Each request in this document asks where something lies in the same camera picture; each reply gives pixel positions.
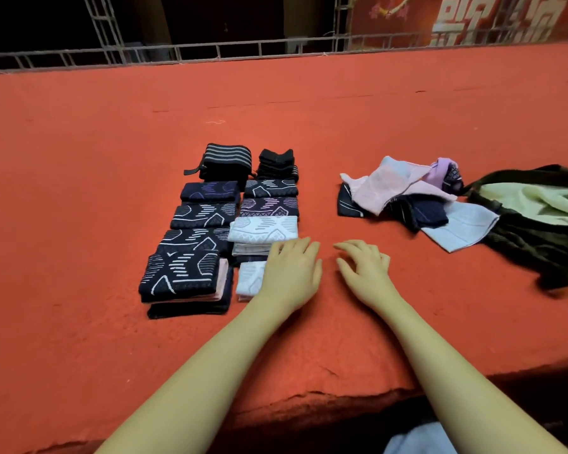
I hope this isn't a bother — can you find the person's right hand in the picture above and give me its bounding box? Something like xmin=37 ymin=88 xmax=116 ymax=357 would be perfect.
xmin=334 ymin=240 xmax=401 ymax=313

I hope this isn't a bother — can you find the person's left hand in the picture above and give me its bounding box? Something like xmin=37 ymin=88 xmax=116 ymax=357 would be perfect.
xmin=256 ymin=237 xmax=323 ymax=318

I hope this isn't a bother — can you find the single pale pink sock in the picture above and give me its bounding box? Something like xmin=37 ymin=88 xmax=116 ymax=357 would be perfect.
xmin=175 ymin=259 xmax=231 ymax=303
xmin=341 ymin=156 xmax=435 ymax=216

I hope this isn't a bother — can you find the single black purple-lined sock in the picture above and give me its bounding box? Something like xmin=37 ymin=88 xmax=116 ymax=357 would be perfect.
xmin=239 ymin=196 xmax=300 ymax=219

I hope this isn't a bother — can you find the single black grey-striped sock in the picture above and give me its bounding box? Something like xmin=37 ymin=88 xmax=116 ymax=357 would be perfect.
xmin=244 ymin=179 xmax=299 ymax=199

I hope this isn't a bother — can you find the single navy purple-cuffed sock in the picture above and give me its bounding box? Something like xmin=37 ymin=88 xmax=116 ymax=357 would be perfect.
xmin=148 ymin=269 xmax=235 ymax=320

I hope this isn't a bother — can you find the single black white-lined sock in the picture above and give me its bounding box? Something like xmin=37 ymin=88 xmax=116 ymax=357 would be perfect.
xmin=139 ymin=250 xmax=223 ymax=303

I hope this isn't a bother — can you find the person's right forearm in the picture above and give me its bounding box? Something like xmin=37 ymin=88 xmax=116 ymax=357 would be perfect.
xmin=379 ymin=293 xmax=568 ymax=454

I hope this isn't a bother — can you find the person's left forearm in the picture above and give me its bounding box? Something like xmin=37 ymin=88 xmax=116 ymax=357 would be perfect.
xmin=99 ymin=298 xmax=290 ymax=454

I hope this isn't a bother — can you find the person's pale blue clothing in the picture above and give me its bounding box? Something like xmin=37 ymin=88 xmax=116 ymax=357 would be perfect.
xmin=383 ymin=422 xmax=458 ymax=454

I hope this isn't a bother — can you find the single navy striped sock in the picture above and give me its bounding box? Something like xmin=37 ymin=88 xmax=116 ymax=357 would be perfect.
xmin=396 ymin=195 xmax=451 ymax=233

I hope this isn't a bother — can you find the grey metal truss tower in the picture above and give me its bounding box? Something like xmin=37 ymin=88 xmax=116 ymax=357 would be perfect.
xmin=331 ymin=0 xmax=352 ymax=51
xmin=83 ymin=0 xmax=126 ymax=64

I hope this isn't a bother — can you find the red banner with white print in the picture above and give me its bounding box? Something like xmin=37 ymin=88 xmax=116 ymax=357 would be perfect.
xmin=348 ymin=0 xmax=568 ymax=45

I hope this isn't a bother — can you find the dark brown door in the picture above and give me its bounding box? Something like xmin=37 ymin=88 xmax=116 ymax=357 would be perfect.
xmin=161 ymin=0 xmax=285 ymax=44

